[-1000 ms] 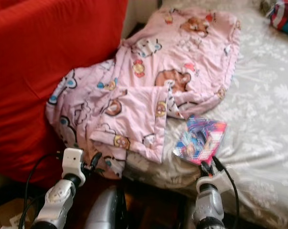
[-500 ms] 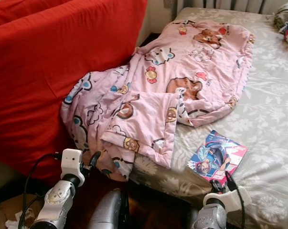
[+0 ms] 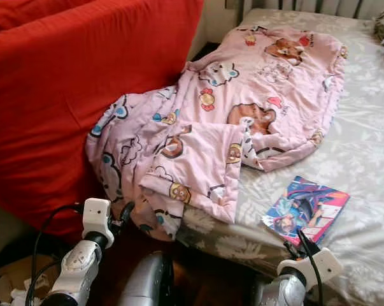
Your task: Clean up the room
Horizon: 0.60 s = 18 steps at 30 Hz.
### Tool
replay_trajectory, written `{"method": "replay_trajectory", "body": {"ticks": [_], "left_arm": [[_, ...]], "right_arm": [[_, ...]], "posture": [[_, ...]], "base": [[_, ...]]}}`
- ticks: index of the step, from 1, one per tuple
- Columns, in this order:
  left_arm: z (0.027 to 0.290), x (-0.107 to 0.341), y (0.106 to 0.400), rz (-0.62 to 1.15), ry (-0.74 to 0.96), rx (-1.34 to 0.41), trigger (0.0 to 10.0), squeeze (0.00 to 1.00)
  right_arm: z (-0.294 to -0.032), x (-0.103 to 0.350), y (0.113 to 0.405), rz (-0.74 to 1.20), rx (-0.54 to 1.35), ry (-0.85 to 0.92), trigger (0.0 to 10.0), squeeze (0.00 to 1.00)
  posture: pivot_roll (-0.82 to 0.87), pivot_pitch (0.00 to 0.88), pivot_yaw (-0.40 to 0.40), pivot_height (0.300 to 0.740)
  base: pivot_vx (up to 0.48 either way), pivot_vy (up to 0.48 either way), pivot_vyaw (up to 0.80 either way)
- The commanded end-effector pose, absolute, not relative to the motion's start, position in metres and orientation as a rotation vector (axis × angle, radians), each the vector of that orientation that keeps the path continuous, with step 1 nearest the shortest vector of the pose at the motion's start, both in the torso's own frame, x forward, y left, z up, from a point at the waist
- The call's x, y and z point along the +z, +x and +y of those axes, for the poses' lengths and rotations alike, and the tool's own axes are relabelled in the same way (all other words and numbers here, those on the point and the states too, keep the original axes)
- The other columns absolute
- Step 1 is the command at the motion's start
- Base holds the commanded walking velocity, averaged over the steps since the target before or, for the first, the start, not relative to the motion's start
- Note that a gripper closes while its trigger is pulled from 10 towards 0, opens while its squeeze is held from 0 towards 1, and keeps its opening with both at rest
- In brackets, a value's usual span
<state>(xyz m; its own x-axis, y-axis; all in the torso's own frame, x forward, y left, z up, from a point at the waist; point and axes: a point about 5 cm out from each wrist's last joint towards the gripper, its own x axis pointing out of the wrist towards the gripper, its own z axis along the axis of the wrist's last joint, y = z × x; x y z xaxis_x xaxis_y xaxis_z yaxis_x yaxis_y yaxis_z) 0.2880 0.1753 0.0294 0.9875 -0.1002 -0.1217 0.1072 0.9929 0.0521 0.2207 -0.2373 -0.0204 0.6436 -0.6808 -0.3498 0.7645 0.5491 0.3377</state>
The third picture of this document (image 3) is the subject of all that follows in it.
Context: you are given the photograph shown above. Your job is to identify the pink cartoon print blanket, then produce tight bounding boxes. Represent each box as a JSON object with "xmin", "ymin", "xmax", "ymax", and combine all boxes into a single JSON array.
[{"xmin": 85, "ymin": 25, "xmax": 348, "ymax": 242}]

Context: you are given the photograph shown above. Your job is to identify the colourful comic book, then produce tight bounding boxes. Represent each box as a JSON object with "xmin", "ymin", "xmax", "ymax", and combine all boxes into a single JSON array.
[{"xmin": 261, "ymin": 175, "xmax": 351, "ymax": 247}]

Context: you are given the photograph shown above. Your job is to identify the silver left robot leg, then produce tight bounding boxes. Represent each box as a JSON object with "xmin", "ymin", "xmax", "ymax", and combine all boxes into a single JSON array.
[{"xmin": 132, "ymin": 250, "xmax": 177, "ymax": 306}]

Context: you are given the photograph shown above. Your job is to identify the brown cardboard piece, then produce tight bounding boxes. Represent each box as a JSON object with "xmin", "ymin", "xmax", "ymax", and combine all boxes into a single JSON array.
[{"xmin": 0, "ymin": 254, "xmax": 46, "ymax": 301}]

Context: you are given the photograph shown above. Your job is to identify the red fabric cushion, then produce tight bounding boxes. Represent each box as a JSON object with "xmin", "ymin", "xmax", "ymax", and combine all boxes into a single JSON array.
[
  {"xmin": 0, "ymin": 0, "xmax": 110, "ymax": 36},
  {"xmin": 0, "ymin": 0, "xmax": 204, "ymax": 244}
]

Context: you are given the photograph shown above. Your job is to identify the white crumpled tissue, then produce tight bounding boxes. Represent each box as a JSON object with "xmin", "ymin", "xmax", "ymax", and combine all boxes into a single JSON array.
[{"xmin": 10, "ymin": 288, "xmax": 49, "ymax": 306}]

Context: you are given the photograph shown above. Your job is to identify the bed with grey floral sheet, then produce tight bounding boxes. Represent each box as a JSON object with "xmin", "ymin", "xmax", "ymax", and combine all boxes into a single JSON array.
[{"xmin": 178, "ymin": 7, "xmax": 384, "ymax": 306}]

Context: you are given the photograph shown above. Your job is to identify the grey pleated curtain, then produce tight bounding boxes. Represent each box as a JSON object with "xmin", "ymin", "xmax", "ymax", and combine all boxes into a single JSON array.
[{"xmin": 223, "ymin": 0, "xmax": 384, "ymax": 20}]

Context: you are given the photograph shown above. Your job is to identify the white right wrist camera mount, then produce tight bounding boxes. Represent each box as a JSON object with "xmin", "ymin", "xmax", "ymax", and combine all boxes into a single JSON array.
[{"xmin": 277, "ymin": 247, "xmax": 344, "ymax": 291}]

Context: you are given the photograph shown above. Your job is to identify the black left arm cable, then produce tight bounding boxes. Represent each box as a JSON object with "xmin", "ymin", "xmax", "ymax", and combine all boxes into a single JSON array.
[{"xmin": 24, "ymin": 202, "xmax": 88, "ymax": 306}]

